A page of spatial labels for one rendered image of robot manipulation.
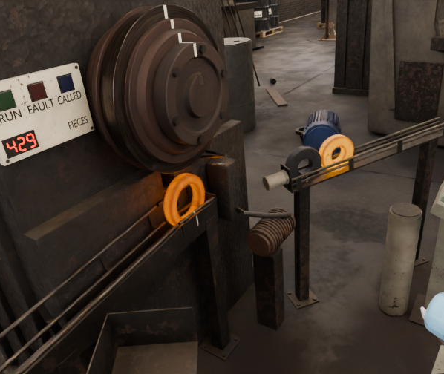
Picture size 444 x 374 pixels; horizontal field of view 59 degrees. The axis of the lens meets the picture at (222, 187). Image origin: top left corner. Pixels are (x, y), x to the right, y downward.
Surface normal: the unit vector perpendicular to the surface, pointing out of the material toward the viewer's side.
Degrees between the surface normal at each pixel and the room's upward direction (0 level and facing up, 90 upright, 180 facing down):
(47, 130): 90
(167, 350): 5
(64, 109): 90
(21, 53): 90
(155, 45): 39
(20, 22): 90
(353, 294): 0
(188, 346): 5
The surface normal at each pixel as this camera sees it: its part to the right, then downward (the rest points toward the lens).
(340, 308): -0.09, -0.88
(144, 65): -0.08, -0.10
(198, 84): 0.82, 0.19
